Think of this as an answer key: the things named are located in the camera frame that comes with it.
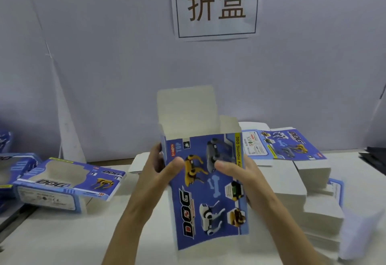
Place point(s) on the person's right forearm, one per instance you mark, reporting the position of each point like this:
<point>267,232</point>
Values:
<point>292,241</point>

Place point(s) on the blue dog-print cardboard box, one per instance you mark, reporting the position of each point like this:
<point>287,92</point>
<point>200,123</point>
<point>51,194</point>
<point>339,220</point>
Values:
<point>205,213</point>
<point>42,198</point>

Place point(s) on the stack of boxes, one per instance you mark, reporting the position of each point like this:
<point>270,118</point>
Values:
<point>313,177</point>
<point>142,162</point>

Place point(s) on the pile of blue boxes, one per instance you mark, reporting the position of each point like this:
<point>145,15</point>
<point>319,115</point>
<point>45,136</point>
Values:
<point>15,168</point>

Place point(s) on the person's left forearm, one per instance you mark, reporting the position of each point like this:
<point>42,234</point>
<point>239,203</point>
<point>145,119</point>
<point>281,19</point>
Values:
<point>123,241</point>

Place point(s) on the black object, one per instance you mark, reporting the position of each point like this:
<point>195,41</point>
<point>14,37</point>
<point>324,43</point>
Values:
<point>375,159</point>

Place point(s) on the person's right hand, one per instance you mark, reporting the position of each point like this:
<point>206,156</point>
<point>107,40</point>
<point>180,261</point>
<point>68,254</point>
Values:
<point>256,192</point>

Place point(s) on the person's left hand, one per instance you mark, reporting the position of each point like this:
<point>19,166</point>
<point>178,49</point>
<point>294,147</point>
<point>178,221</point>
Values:
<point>151,186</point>

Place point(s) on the white folded paper sheet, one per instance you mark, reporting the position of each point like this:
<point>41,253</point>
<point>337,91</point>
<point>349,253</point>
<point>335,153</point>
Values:
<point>359,234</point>

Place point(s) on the white paper wall sign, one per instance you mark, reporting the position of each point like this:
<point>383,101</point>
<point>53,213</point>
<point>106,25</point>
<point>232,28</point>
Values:
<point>214,28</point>

